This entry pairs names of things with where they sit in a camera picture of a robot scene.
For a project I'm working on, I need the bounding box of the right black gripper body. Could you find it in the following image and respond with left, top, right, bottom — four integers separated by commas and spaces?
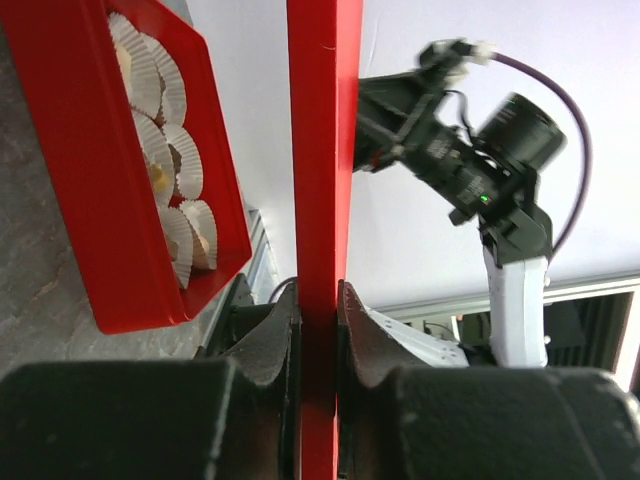
353, 54, 475, 185

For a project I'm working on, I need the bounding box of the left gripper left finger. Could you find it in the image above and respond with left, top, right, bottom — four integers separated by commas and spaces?
1, 284, 301, 479

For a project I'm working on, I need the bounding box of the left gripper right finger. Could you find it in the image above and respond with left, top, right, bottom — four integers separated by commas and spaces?
337, 282, 639, 479

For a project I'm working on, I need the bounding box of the red box lid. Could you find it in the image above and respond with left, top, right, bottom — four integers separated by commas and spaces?
287, 1, 363, 479

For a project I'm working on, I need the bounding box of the cream oval chocolate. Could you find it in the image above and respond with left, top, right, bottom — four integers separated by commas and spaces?
148, 163, 170, 194

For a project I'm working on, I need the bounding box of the red chocolate box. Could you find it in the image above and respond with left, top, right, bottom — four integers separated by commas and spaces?
1, 1, 251, 334

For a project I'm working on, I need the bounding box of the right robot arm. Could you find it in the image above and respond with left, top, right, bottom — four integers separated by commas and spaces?
354, 50, 566, 368

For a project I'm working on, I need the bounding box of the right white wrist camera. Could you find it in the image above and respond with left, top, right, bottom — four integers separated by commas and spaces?
418, 38, 497, 67

